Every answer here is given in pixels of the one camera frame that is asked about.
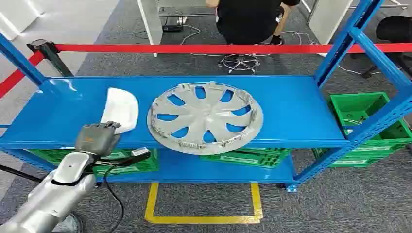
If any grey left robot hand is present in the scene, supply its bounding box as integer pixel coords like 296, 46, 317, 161
74, 120, 122, 158

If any white plastic panel part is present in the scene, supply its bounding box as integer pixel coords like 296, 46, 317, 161
100, 87, 139, 135

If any green plastic crate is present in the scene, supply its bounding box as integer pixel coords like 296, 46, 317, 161
311, 143, 407, 168
27, 148, 160, 176
200, 147, 292, 169
327, 92, 412, 152

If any red barrier belt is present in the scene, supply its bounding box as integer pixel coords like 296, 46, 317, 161
0, 51, 45, 99
54, 43, 412, 55

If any silver wheel hubcap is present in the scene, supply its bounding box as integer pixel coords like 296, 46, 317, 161
146, 81, 264, 156

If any white desk panel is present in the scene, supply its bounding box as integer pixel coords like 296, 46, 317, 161
307, 0, 354, 46
137, 0, 164, 58

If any black power adapter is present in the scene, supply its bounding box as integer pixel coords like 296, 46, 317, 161
162, 24, 184, 33

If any chrome chair base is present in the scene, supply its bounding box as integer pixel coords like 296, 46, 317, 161
218, 53, 261, 74

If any person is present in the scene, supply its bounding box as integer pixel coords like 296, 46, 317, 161
206, 0, 301, 46

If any blue metal shelf rack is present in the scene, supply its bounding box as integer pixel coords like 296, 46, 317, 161
0, 0, 412, 193

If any black office chair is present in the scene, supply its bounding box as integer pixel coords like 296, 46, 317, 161
350, 15, 412, 80

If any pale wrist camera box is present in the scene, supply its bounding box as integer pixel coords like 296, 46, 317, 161
131, 147, 151, 157

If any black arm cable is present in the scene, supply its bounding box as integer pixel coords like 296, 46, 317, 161
102, 162, 125, 233

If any round barrier post base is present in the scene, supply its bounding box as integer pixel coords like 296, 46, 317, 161
48, 212, 84, 233

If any black barrier post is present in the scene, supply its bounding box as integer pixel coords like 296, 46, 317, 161
27, 39, 74, 77

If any white floor cable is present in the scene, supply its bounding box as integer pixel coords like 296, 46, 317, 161
282, 30, 366, 76
179, 24, 202, 46

